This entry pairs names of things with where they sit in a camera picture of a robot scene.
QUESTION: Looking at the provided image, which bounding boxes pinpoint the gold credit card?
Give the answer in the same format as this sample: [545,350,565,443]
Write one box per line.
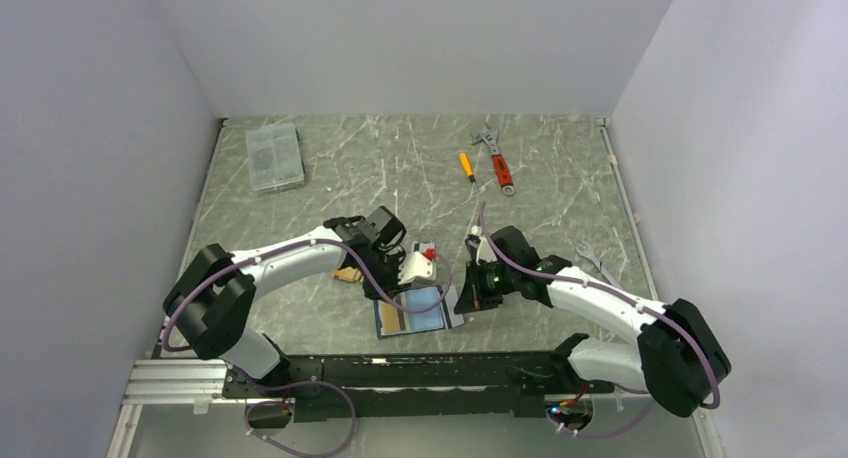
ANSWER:
[378,304,408,335]

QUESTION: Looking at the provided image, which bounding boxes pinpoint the blue leather card holder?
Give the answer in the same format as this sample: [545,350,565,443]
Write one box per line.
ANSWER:
[373,284,466,340]

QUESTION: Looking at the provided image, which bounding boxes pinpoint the red adjustable wrench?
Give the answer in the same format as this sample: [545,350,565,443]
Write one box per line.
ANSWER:
[471,122,515,196]

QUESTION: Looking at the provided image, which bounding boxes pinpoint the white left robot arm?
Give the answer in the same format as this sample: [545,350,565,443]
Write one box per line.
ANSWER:
[161,206,407,398]

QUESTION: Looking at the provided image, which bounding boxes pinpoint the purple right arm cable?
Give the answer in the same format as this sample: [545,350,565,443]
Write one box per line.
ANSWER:
[476,201,723,441]

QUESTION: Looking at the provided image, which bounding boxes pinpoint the clear plastic screw box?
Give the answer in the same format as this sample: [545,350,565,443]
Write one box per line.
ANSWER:
[246,123,306,192]

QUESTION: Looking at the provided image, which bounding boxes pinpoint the silver open-end wrench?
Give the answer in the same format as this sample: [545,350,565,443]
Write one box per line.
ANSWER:
[576,241,621,289]

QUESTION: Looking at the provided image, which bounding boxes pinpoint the gold card stack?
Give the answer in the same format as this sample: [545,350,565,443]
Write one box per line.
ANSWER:
[332,267,364,283]

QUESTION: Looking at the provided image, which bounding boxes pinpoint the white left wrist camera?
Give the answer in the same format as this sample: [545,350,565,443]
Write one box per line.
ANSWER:
[398,242,436,285]

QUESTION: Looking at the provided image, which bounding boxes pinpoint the black base frame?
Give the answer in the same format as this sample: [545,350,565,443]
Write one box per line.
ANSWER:
[223,351,614,423]

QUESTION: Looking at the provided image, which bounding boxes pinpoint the orange screwdriver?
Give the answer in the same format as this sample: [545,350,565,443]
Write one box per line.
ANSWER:
[459,152,478,190]

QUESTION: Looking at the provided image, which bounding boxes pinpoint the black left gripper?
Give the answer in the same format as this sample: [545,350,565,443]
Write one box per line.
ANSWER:
[359,247,411,305]

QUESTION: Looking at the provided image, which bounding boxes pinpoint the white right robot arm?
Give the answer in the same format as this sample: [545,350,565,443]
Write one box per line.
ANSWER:
[455,226,732,417]

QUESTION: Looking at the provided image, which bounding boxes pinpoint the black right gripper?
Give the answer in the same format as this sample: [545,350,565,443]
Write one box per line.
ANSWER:
[454,259,518,315]

